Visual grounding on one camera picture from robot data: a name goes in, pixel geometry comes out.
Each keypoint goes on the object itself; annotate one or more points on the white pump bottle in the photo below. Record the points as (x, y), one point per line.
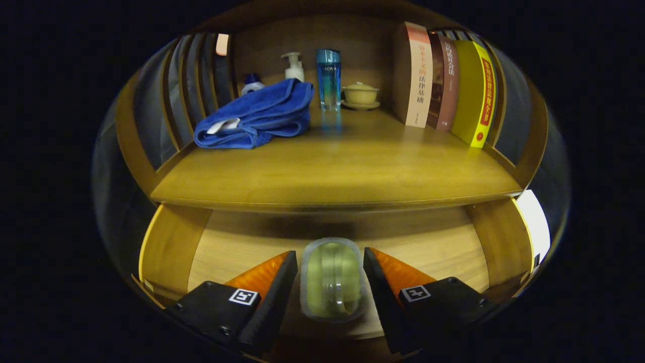
(295, 70)

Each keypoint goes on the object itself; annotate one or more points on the blue glass bottle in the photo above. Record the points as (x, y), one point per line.
(328, 80)

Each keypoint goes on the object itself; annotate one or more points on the white table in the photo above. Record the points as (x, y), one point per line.
(534, 222)

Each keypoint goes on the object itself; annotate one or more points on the beige book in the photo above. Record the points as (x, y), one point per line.
(418, 75)

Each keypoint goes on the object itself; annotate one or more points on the wooden cabinet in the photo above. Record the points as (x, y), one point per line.
(262, 45)

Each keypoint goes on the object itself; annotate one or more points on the wooden drawer with black knob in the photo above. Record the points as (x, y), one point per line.
(242, 242)

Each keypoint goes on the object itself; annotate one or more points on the wooden countertop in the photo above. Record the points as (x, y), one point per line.
(327, 171)

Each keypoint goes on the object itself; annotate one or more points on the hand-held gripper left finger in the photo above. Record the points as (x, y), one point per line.
(277, 302)

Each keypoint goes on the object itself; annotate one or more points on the brown book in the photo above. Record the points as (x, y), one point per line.
(447, 85)

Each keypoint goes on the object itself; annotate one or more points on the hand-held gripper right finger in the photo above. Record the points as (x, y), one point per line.
(385, 302)

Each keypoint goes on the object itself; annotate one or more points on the small blue-capped bottle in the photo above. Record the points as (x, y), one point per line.
(252, 84)

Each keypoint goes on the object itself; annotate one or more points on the yellow book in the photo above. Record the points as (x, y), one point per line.
(473, 91)

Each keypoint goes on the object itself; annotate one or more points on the folded blue towel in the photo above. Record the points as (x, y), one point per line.
(262, 116)

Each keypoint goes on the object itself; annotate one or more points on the yellow lidded tea cup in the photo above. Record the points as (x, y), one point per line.
(360, 96)

